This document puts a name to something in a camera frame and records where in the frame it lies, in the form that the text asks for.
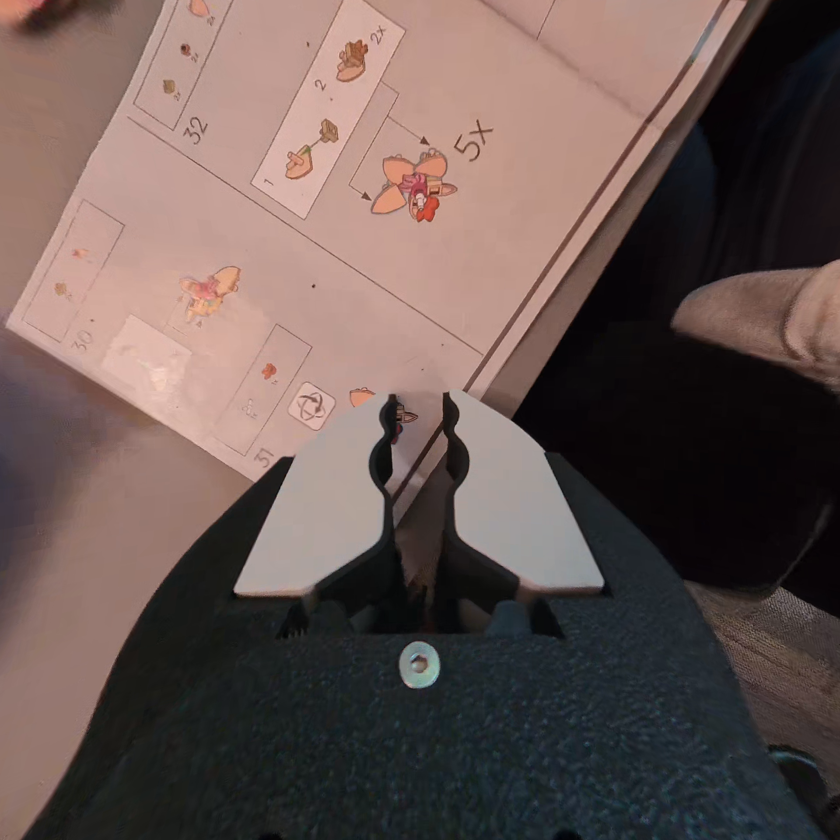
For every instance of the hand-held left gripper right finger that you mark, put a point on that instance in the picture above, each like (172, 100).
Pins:
(518, 512)

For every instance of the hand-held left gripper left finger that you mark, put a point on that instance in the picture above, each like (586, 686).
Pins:
(315, 512)

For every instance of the dark grey desk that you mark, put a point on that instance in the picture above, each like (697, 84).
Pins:
(98, 525)

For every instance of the person's dark trousers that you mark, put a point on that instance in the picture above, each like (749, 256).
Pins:
(656, 459)

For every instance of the white instruction booklet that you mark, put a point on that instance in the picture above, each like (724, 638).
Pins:
(328, 262)

